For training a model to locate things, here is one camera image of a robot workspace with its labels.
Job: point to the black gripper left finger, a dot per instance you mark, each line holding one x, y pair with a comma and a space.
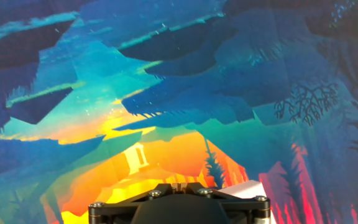
117, 207

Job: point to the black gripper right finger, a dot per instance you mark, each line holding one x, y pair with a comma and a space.
244, 205

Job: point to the colourful forest print cloth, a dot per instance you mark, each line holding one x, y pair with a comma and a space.
166, 93

